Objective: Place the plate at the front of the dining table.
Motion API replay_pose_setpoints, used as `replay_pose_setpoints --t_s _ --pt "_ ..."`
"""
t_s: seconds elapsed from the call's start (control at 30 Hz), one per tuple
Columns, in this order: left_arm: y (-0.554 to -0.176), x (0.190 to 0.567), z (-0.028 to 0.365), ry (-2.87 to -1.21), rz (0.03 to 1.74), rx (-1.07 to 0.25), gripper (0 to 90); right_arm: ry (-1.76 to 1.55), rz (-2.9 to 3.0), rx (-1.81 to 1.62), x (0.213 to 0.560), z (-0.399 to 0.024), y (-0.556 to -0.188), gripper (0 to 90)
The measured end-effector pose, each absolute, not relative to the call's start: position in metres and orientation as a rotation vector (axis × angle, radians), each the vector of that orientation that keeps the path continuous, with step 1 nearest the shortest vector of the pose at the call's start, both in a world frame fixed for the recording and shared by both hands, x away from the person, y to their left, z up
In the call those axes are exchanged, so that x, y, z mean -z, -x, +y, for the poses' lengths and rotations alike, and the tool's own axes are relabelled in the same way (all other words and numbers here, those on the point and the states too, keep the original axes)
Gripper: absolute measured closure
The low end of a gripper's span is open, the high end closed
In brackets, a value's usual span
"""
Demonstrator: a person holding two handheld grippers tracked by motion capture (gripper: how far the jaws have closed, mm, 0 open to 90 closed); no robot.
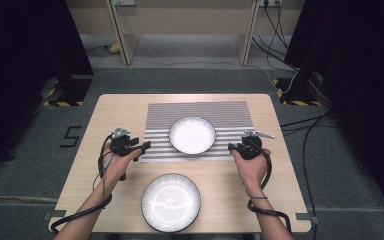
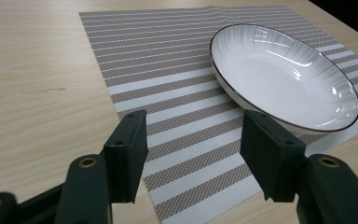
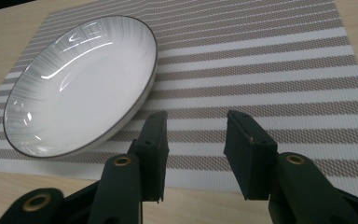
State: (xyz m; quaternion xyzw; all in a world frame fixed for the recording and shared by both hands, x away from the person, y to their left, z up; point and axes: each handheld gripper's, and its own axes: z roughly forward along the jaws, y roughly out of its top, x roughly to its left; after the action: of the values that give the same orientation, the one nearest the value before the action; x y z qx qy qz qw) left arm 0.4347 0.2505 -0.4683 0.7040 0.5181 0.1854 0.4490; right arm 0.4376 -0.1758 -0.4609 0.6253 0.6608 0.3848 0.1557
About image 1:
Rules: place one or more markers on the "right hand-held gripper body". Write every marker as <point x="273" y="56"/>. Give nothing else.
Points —
<point x="250" y="148"/>

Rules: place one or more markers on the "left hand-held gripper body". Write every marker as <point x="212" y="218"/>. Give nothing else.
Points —
<point x="121" y="145"/>

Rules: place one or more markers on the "white plate dark rim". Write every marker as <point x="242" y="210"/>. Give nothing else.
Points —
<point x="171" y="203"/>
<point x="192" y="135"/>

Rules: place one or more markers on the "person's right hand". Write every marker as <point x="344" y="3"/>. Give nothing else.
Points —
<point x="255" y="171"/>

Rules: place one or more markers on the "person's left hand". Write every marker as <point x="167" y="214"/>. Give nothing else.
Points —
<point x="118" y="170"/>

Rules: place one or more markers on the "grey striped placemat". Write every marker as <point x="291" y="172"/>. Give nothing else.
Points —
<point x="226" y="116"/>

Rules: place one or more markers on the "thin wrist band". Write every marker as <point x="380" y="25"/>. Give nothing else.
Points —
<point x="258" y="197"/>

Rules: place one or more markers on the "black stand base hazard tape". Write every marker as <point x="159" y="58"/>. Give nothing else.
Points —
<point x="68" y="93"/>
<point x="296" y="95"/>

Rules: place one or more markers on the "grey tape piece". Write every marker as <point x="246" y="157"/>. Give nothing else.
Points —
<point x="56" y="214"/>
<point x="305" y="216"/>

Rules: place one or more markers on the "yellow object on floor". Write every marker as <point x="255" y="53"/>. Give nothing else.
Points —
<point x="115" y="47"/>

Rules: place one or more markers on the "wooden desk leg panel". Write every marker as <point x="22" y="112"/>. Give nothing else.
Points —
<point x="125" y="36"/>
<point x="246" y="36"/>

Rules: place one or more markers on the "black curtain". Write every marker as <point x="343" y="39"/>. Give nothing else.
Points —
<point x="363" y="83"/>
<point x="20" y="66"/>

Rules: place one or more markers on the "white power outlet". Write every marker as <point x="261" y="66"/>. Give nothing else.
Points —
<point x="124" y="2"/>
<point x="270" y="2"/>

